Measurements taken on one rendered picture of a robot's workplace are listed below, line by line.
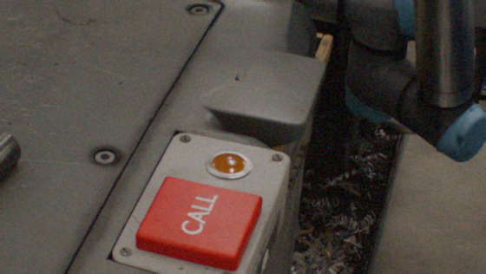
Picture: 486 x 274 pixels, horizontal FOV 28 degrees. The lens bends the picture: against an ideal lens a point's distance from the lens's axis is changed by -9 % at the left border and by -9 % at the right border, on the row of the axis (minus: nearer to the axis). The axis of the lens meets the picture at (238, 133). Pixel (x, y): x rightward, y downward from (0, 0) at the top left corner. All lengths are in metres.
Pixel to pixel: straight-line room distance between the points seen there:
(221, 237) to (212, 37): 0.24
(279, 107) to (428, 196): 2.03
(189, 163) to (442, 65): 0.53
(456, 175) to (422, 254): 0.37
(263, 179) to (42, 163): 0.14
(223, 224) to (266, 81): 0.17
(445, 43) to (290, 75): 0.39
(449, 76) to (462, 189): 1.65
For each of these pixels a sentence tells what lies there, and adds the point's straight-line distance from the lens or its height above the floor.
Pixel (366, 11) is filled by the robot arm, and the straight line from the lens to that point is 1.21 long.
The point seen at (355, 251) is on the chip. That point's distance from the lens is 1.67.
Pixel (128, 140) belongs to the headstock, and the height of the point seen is 1.25.
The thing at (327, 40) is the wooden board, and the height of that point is 0.90.
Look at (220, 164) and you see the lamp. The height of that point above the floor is 1.26.
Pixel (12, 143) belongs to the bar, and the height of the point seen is 1.27.
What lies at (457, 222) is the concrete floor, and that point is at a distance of 2.65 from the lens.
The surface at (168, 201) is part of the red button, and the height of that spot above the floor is 1.27.
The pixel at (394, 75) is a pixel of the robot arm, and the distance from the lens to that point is 1.23.
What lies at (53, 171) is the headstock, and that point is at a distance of 0.64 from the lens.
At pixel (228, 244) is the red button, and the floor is 1.27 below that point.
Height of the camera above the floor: 1.64
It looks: 35 degrees down
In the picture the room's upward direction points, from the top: 4 degrees clockwise
